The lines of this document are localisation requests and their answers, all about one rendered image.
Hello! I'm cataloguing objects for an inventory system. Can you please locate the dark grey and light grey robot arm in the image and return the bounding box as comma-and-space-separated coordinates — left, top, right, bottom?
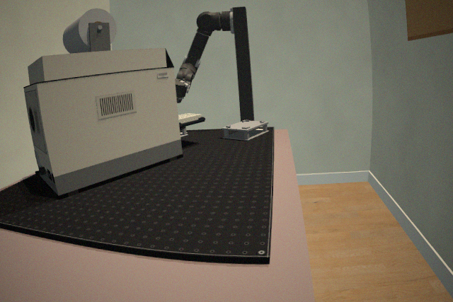
175, 8, 234, 99

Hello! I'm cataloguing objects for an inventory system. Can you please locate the beige foil roll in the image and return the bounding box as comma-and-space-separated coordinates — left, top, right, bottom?
63, 8, 117, 54

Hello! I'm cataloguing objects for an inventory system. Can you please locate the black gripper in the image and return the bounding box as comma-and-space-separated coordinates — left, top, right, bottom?
175, 80, 185, 103

